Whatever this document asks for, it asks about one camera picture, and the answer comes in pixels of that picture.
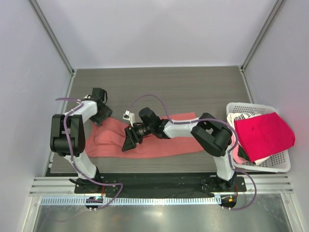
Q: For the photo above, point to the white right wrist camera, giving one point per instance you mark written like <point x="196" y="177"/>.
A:
<point x="129" y="116"/>

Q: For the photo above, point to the light pink garment in basket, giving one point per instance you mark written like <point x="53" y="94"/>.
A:
<point x="239" y="155"/>

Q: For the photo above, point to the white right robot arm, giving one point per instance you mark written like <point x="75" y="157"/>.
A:
<point x="213" y="135"/>

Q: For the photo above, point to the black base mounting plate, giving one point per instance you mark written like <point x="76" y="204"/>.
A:
<point x="159" y="185"/>

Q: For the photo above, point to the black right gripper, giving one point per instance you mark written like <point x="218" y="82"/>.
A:
<point x="132" y="137"/>

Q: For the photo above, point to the magenta t-shirt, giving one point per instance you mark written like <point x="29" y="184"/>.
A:
<point x="270" y="135"/>

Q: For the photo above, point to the white slotted cable duct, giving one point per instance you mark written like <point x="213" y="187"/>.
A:
<point x="97" y="201"/>

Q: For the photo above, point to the white perforated plastic basket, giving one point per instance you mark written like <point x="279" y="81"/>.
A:
<point x="277" y="163"/>

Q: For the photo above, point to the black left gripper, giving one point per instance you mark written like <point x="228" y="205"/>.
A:
<point x="107" y="112"/>

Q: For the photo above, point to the cream printed t-shirt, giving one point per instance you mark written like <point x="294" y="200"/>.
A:
<point x="238" y="121"/>

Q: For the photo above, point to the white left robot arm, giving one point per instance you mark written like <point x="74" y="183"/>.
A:
<point x="67" y="137"/>

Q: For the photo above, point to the salmon pink t-shirt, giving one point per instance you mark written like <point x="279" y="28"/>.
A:
<point x="106" y="141"/>

